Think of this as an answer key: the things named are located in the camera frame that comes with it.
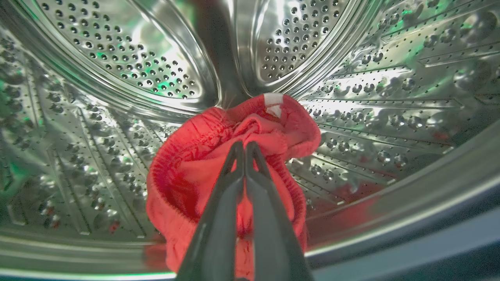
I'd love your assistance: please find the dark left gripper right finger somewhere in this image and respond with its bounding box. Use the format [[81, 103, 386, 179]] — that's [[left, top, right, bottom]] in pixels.
[[245, 141, 314, 281]]

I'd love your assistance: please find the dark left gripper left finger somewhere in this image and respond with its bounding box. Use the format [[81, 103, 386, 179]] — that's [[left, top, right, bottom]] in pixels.
[[176, 141, 245, 281]]

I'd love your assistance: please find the red garment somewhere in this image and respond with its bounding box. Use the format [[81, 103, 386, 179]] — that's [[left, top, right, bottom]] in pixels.
[[145, 93, 321, 281]]

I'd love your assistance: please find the grey rubber door gasket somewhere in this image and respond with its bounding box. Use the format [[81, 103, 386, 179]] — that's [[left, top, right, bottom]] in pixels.
[[0, 203, 500, 281]]

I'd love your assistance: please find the perforated stainless steel drum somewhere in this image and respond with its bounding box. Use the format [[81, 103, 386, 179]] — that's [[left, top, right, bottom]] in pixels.
[[0, 0, 500, 276]]

